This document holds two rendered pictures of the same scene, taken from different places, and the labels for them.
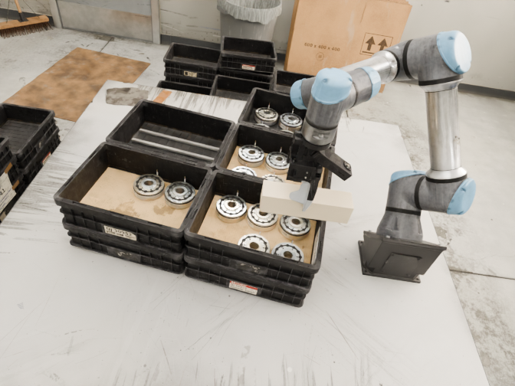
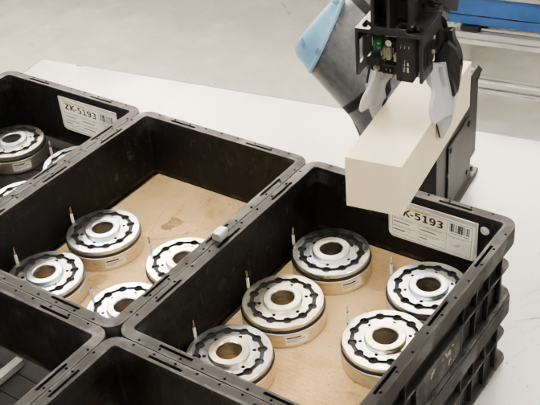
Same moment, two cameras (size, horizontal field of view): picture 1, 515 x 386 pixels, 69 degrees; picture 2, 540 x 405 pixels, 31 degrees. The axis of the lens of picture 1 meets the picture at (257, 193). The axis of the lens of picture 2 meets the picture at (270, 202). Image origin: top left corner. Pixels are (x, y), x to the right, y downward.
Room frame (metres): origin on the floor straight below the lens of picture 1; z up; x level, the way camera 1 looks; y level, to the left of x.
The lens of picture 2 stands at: (0.36, 0.75, 1.64)
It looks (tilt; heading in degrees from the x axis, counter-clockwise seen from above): 34 degrees down; 303
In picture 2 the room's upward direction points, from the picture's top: 5 degrees counter-clockwise
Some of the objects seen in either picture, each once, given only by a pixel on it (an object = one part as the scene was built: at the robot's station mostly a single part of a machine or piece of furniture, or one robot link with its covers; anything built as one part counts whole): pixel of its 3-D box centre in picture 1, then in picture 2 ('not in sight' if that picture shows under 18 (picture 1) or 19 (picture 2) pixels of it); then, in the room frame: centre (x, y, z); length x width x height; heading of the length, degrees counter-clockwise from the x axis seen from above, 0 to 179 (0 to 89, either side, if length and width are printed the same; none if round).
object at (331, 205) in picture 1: (305, 201); (412, 129); (0.73, -0.13, 1.08); 0.24 x 0.06 x 0.06; 94
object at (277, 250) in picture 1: (287, 256); (428, 288); (0.70, -0.13, 0.86); 0.10 x 0.10 x 0.01
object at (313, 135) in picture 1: (319, 129); not in sight; (0.72, -0.11, 1.31); 0.08 x 0.08 x 0.05
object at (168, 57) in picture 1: (193, 75); not in sight; (2.67, 0.66, 0.31); 0.40 x 0.30 x 0.34; 94
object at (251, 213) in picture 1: (263, 214); (283, 301); (0.86, -0.03, 0.86); 0.10 x 0.10 x 0.01
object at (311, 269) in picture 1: (260, 217); (327, 281); (0.79, -0.03, 0.92); 0.40 x 0.30 x 0.02; 85
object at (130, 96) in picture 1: (126, 95); not in sight; (1.63, 0.75, 0.71); 0.22 x 0.19 x 0.01; 94
